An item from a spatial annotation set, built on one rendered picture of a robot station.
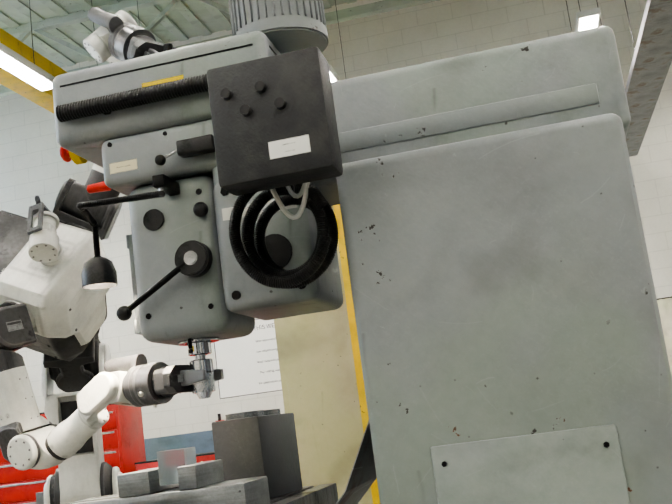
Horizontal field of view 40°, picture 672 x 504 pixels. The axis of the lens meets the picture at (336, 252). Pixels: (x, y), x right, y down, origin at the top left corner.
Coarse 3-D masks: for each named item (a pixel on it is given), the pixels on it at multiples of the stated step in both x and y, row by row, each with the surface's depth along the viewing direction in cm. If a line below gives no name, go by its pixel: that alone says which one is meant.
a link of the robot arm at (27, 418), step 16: (16, 368) 209; (0, 384) 207; (16, 384) 208; (0, 400) 207; (16, 400) 207; (32, 400) 210; (0, 416) 207; (16, 416) 206; (32, 416) 209; (0, 432) 206; (16, 432) 204; (16, 448) 203; (32, 448) 202; (16, 464) 203; (32, 464) 202
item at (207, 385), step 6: (192, 366) 188; (198, 366) 187; (204, 366) 187; (210, 366) 188; (210, 372) 188; (210, 378) 188; (192, 384) 188; (198, 384) 187; (204, 384) 187; (210, 384) 187; (192, 390) 188; (198, 390) 187; (204, 390) 186; (210, 390) 187
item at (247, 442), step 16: (240, 416) 214; (256, 416) 211; (272, 416) 218; (288, 416) 227; (224, 432) 213; (240, 432) 211; (256, 432) 210; (272, 432) 216; (288, 432) 225; (224, 448) 212; (240, 448) 211; (256, 448) 210; (272, 448) 215; (288, 448) 224; (224, 464) 212; (240, 464) 210; (256, 464) 209; (272, 464) 213; (288, 464) 222; (224, 480) 211; (272, 480) 212; (288, 480) 220; (272, 496) 210
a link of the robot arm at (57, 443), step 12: (72, 420) 202; (36, 432) 206; (48, 432) 208; (60, 432) 203; (72, 432) 202; (84, 432) 202; (48, 444) 204; (60, 444) 202; (72, 444) 203; (48, 456) 204; (60, 456) 204; (36, 468) 205
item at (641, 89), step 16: (624, 0) 835; (656, 0) 620; (656, 16) 648; (640, 32) 683; (656, 32) 678; (640, 48) 706; (656, 48) 710; (640, 64) 742; (656, 64) 747; (640, 80) 781; (656, 80) 787; (640, 96) 825; (656, 96) 831; (640, 112) 874; (640, 128) 930; (640, 144) 993
